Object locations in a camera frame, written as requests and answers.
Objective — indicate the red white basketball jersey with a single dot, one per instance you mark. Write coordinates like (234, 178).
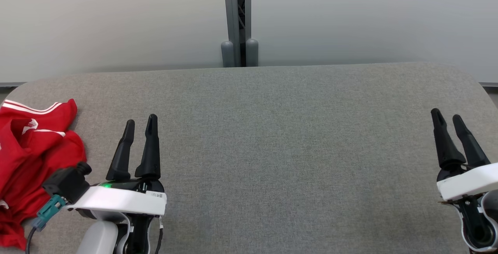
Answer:
(64, 116)

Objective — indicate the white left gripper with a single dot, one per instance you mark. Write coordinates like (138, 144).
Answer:
(120, 201)

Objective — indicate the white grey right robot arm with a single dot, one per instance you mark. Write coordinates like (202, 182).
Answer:
(478, 223)

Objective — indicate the grey rounded post cap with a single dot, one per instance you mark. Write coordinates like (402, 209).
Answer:
(252, 53)
(227, 55)

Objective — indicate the grey metal post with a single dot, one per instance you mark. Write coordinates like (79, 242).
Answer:
(233, 9)

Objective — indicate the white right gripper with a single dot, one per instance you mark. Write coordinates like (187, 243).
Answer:
(470, 182)

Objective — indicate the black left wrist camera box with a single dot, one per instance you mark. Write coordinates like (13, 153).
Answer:
(66, 184)

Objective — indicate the teal left camera connector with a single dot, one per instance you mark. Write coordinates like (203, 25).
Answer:
(50, 207)

